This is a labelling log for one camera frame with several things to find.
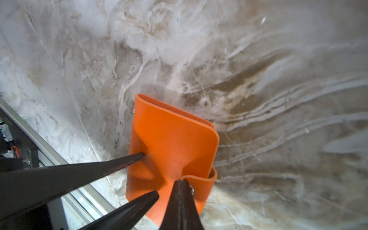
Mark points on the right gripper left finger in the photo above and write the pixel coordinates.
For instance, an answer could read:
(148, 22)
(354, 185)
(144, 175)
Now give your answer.
(172, 217)

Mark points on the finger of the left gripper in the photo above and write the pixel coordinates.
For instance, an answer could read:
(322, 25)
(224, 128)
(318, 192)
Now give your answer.
(126, 216)
(25, 190)

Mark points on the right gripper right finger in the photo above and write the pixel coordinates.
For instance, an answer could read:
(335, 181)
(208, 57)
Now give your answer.
(189, 217)

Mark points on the orange card holder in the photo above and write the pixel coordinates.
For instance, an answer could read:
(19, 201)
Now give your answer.
(177, 145)

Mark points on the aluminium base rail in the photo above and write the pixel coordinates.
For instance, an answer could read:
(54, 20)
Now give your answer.
(50, 216)

